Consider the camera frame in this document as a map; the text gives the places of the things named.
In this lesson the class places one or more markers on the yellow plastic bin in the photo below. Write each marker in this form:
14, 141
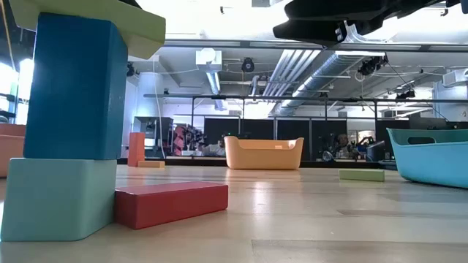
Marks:
263, 157

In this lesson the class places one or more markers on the light orange wooden block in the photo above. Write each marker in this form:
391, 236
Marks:
151, 164

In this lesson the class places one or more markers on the light teal wooden cube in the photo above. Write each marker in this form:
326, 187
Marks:
55, 201

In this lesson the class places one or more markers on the ribbed silver air duct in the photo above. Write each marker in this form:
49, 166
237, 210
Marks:
314, 80

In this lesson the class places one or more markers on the blue wooden block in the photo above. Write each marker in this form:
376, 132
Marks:
73, 91

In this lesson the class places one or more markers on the orange-red wooden block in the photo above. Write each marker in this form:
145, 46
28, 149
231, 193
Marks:
136, 149

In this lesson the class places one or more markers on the orange plastic bin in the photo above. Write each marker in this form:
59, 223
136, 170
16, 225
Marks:
11, 153

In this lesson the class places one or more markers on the green long wooden block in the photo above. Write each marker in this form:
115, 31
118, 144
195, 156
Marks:
362, 175
139, 33

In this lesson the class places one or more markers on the black ceiling camera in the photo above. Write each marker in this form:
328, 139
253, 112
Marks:
248, 65
130, 69

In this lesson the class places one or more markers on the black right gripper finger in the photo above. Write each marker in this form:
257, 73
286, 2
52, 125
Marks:
311, 33
336, 9

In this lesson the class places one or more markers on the computer monitor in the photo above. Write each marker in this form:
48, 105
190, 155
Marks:
161, 128

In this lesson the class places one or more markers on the dark grey bin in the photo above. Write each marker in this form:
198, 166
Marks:
376, 151

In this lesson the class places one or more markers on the white air conditioner unit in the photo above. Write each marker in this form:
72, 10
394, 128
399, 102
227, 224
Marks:
455, 77

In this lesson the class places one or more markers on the black background rig frame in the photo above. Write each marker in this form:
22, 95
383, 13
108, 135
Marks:
292, 98

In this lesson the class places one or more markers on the black ceiling equipment cluster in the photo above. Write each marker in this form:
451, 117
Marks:
371, 65

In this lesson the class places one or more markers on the white ceiling pipes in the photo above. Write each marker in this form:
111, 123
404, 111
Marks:
289, 69

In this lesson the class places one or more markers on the person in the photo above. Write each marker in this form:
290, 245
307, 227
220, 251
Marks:
218, 149
342, 142

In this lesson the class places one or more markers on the red long wooden block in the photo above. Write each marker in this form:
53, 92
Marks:
168, 208

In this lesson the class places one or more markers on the red machine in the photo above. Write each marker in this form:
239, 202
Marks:
181, 140

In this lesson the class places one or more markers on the black aluminium table frame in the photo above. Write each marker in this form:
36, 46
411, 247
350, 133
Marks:
190, 162

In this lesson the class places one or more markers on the white ceiling box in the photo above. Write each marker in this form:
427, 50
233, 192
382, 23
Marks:
208, 60

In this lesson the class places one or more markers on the teal plastic bin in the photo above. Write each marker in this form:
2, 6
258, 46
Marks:
431, 164

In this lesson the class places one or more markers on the black partition panel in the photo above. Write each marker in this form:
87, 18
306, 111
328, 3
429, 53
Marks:
256, 129

